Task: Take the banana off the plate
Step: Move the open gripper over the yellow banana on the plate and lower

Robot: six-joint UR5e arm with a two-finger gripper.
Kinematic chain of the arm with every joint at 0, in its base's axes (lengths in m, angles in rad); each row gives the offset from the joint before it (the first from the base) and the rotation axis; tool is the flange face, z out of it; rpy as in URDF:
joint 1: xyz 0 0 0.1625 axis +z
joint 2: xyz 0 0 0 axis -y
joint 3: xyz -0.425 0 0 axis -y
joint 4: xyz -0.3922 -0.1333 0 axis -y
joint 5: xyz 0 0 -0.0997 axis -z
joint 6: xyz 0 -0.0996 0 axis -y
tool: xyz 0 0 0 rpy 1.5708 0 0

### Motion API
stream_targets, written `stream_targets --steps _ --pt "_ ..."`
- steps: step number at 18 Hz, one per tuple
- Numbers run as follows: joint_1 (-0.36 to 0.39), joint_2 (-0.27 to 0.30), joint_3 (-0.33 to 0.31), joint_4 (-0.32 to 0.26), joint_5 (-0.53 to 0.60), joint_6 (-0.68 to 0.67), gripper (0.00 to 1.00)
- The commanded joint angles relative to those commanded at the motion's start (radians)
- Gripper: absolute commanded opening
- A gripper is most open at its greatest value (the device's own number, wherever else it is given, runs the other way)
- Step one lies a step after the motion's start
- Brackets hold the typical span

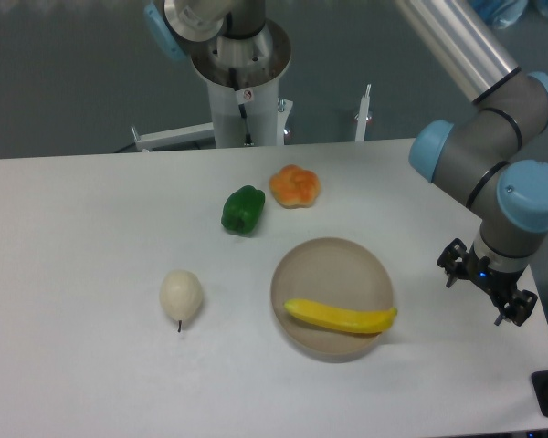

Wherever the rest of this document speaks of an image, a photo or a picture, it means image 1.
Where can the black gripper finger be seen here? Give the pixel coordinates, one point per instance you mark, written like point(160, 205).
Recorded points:
point(514, 305)
point(452, 261)

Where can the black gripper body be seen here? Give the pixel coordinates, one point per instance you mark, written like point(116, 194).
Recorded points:
point(499, 285)

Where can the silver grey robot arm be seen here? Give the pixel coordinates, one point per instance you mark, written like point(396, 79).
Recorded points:
point(473, 162)

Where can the yellow banana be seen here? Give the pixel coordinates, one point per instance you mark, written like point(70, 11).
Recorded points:
point(341, 319)

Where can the beige round plate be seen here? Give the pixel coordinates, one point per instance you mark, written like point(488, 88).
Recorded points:
point(338, 273)

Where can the orange flower-shaped bread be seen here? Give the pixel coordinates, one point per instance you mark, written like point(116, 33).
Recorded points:
point(295, 187)

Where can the green bell pepper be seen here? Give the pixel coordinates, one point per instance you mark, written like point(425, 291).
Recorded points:
point(242, 210)

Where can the blue plastic bag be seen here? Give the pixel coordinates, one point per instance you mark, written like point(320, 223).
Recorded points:
point(499, 14)

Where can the white pear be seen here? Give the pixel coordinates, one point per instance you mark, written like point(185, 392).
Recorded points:
point(181, 295)

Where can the white right support bracket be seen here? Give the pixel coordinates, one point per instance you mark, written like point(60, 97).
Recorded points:
point(364, 115)

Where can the white support bracket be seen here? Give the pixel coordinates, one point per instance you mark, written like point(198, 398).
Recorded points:
point(364, 115)
point(173, 140)

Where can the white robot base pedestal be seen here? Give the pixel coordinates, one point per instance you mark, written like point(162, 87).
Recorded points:
point(242, 81)

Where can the white left support bracket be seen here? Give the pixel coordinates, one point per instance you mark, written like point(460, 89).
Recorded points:
point(173, 140)

